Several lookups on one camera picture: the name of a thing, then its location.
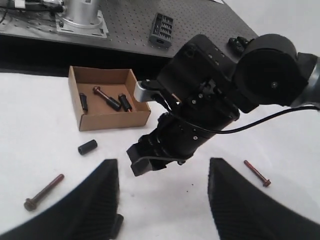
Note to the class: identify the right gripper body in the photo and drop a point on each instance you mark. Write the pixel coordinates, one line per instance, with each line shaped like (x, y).
(190, 130)

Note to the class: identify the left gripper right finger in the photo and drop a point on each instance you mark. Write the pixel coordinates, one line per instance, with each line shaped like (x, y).
(245, 207)

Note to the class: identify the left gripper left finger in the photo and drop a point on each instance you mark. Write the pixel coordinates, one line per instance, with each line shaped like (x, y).
(95, 200)

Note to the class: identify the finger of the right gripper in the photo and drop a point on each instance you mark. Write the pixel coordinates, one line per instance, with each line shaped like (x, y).
(141, 162)

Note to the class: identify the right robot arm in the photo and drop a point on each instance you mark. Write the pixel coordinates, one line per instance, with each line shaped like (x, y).
(270, 70)

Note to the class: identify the cardboard box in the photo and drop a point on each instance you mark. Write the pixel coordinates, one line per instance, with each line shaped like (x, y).
(112, 121)

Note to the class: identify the brown flanged bolt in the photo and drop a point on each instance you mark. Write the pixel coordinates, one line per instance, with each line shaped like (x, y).
(257, 173)
(43, 193)

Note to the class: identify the black sleeve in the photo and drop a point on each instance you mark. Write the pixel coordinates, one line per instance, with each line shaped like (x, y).
(84, 102)
(87, 148)

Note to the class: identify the small black object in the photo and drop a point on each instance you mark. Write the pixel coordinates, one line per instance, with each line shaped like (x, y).
(238, 43)

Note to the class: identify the grey bit case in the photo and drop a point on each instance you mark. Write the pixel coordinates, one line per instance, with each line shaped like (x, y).
(161, 31)

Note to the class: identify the metal bench with holes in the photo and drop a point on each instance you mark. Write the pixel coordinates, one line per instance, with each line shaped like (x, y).
(125, 25)

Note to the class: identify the silver-white machine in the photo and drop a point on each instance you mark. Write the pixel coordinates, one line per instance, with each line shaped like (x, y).
(80, 15)

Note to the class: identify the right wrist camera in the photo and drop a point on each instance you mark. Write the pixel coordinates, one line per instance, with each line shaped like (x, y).
(141, 95)

